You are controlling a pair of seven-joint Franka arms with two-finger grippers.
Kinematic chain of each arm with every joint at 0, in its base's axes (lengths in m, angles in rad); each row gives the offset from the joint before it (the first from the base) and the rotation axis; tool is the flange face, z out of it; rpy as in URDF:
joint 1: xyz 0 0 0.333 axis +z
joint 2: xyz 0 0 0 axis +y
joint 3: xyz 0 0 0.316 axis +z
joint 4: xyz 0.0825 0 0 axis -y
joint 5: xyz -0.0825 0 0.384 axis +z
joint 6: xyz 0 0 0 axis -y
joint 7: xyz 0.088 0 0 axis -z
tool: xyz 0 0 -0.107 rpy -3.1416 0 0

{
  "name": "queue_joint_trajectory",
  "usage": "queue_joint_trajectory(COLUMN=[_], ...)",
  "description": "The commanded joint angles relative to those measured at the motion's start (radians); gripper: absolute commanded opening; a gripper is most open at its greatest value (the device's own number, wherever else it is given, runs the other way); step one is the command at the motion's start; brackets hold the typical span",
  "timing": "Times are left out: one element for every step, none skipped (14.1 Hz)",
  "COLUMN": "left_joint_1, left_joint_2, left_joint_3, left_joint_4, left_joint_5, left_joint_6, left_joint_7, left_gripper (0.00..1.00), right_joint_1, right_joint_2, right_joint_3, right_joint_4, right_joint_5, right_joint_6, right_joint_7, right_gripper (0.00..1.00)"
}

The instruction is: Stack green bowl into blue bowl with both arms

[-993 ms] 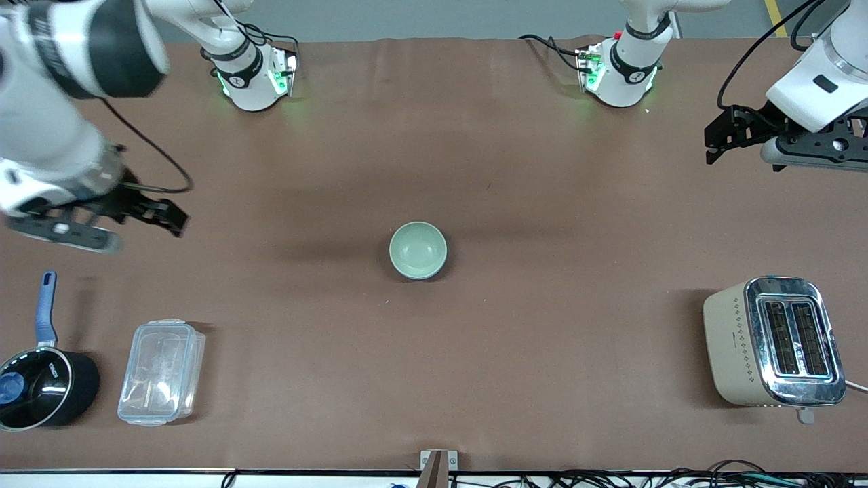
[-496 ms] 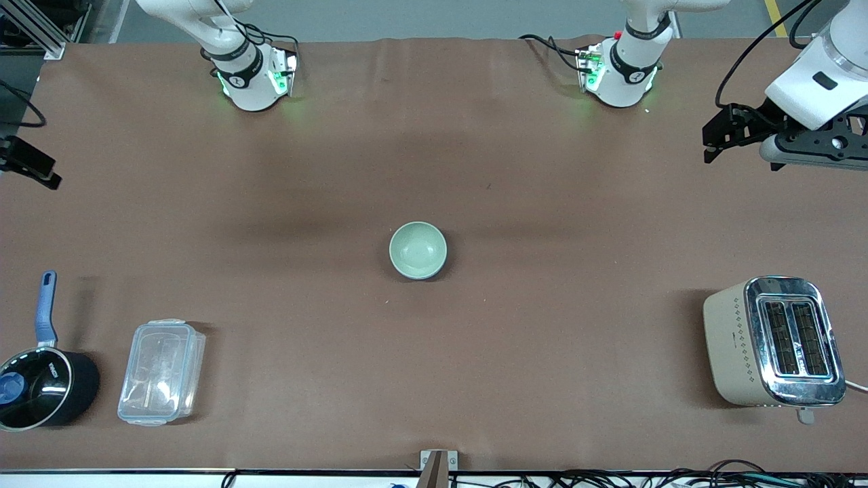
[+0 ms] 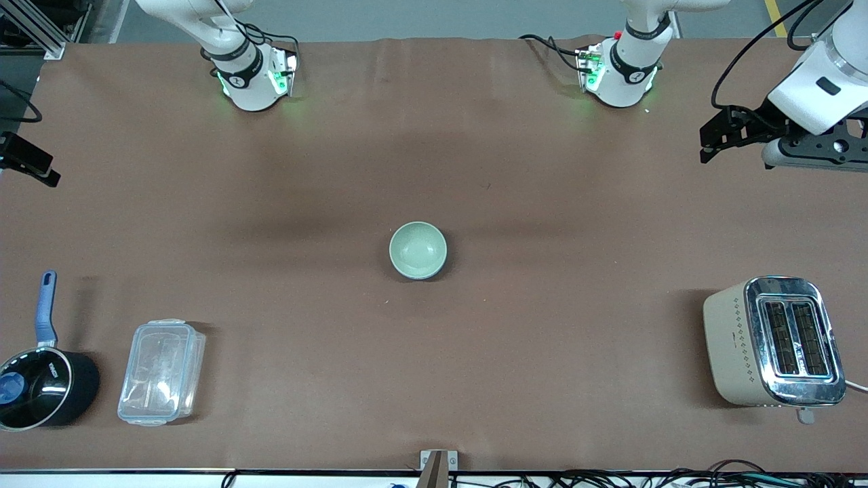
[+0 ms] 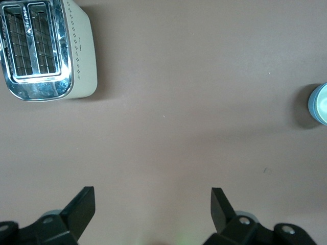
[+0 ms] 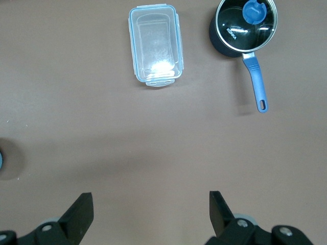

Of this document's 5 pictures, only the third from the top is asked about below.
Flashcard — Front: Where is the black left base cable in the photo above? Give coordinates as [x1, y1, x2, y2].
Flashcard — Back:
[518, 33, 585, 73]

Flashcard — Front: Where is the brown table mat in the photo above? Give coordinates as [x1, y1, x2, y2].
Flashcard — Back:
[0, 37, 868, 474]

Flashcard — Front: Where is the green bowl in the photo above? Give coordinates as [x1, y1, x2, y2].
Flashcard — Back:
[389, 221, 449, 279]

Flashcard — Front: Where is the beige chrome toaster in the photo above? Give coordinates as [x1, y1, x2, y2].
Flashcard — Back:
[703, 275, 848, 426]

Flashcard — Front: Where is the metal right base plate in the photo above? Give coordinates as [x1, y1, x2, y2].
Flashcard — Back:
[270, 49, 300, 98]

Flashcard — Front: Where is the black pot blue handle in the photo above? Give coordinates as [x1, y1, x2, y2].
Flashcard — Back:
[0, 270, 101, 432]

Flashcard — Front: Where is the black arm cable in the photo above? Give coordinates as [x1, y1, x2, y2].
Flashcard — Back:
[0, 80, 43, 125]
[710, 0, 856, 113]

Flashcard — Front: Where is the black base cable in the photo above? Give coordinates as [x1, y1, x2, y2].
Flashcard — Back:
[212, 0, 301, 66]
[518, 33, 585, 73]

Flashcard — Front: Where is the glass lid blue knob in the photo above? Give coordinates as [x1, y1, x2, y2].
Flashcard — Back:
[0, 349, 73, 430]

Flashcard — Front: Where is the clear plastic lidded container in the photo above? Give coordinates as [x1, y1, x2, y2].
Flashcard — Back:
[117, 318, 207, 428]

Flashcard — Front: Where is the aluminium frame profile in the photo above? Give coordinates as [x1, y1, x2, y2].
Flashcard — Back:
[0, 0, 93, 62]

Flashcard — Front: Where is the black cable bundle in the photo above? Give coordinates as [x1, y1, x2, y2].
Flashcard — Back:
[451, 460, 868, 488]

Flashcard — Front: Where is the metal base plate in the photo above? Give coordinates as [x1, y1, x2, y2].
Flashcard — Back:
[270, 49, 300, 98]
[576, 46, 606, 93]

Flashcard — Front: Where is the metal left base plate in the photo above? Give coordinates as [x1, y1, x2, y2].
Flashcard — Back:
[576, 46, 606, 93]

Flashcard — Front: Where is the metal bracket wooden post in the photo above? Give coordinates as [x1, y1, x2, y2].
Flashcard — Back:
[420, 449, 459, 488]

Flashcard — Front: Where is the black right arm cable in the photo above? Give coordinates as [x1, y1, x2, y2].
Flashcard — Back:
[0, 80, 43, 125]

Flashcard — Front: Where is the black right base cable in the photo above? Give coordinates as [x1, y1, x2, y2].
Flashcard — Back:
[212, 0, 301, 66]

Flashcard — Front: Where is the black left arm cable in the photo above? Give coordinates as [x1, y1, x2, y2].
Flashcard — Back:
[710, 0, 856, 113]

